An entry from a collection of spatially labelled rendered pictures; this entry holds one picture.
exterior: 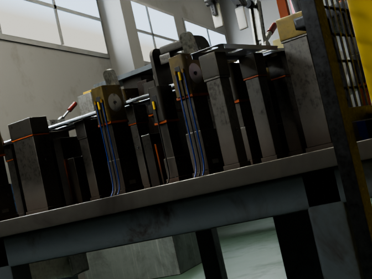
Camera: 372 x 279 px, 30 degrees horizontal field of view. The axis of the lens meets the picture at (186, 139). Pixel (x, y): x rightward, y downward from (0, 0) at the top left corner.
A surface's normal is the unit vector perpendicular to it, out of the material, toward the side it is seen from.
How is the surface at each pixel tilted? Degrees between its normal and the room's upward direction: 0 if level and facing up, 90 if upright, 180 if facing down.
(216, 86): 90
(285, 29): 90
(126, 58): 90
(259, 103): 90
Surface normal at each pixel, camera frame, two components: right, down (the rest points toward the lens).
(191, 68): 0.77, -0.21
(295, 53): -0.60, 0.08
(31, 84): 0.90, -0.22
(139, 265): -0.37, 0.03
